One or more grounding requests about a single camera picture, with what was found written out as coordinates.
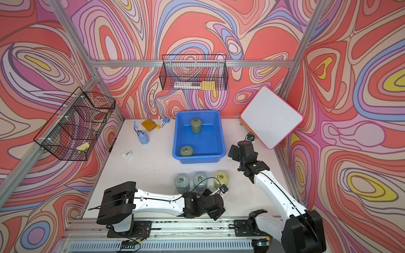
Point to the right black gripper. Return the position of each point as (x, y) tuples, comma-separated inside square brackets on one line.
[(235, 156)]

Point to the grey-blue tea canister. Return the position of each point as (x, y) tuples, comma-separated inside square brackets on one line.
[(200, 182), (182, 183)]

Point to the blue plastic basket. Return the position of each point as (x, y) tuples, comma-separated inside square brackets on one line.
[(208, 146)]

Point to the yellow-green tea canister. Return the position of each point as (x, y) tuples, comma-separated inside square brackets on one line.
[(221, 178)]

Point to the green tea canister front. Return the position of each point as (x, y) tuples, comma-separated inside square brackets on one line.
[(186, 151)]

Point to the dark green tea canister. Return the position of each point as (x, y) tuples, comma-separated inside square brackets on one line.
[(196, 125)]

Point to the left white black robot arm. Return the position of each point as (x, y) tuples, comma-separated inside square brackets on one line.
[(121, 202)]

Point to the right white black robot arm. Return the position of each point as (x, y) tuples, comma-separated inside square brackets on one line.
[(298, 230)]

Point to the yellow box in basket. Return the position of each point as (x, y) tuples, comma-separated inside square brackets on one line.
[(208, 85)]

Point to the yellow sponge in basket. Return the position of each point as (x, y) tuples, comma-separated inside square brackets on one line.
[(83, 147)]

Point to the blue small clip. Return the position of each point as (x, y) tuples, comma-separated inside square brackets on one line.
[(165, 121)]

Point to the yellow white marker pen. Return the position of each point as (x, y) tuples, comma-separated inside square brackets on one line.
[(158, 122)]

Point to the amber square block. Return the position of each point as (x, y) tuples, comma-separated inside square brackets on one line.
[(149, 124)]

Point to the blue spray bottle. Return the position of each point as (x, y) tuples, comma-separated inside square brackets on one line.
[(142, 136)]

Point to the small white tag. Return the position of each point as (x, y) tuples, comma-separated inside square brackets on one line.
[(127, 155)]

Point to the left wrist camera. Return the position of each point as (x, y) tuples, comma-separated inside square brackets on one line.
[(223, 189)]

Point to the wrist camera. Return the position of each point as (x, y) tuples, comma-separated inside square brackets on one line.
[(223, 189), (250, 137)]

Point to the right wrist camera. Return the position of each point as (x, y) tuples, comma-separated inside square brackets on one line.
[(250, 137)]

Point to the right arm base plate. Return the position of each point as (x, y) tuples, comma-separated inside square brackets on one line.
[(243, 228)]

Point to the white board pink frame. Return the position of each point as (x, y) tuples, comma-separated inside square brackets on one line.
[(270, 118)]

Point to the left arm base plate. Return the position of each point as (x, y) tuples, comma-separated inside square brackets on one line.
[(136, 229)]

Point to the black wire basket back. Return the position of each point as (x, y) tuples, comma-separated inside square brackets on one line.
[(187, 71)]

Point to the black wire basket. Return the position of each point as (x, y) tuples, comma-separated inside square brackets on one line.
[(84, 116), (187, 71)]

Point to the black wire basket left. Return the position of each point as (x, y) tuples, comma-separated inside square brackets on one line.
[(84, 116)]

